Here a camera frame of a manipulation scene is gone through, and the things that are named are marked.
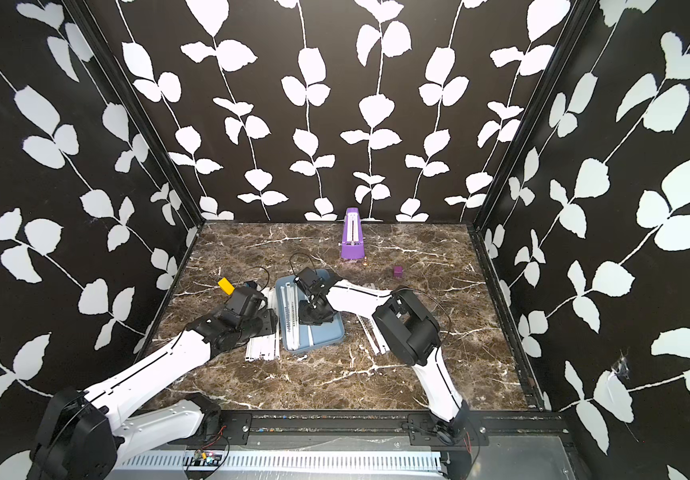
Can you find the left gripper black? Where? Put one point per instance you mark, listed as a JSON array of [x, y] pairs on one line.
[[268, 317]]

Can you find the right pile white straw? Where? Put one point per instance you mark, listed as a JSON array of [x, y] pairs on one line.
[[374, 336]]

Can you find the pile white straw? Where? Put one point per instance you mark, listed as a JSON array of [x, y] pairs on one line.
[[374, 336], [266, 347]]

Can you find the small electronics board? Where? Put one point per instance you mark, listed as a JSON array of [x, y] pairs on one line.
[[205, 460]]

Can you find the black mounting rail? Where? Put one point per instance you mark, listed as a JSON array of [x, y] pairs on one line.
[[480, 428]]

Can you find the white perforated cable duct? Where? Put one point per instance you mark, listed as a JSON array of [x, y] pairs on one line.
[[368, 462]]

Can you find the purple metronome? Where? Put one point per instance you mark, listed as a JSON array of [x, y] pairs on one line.
[[352, 243]]

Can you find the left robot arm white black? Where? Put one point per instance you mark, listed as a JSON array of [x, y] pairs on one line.
[[85, 434]]

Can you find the yellow block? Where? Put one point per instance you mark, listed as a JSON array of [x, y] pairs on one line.
[[226, 286]]

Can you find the left pile white straw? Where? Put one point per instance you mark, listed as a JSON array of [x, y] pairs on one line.
[[266, 347]]

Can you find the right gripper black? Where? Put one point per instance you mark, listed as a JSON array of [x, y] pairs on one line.
[[304, 319]]

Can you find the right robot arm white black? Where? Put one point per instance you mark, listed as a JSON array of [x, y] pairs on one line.
[[410, 330]]

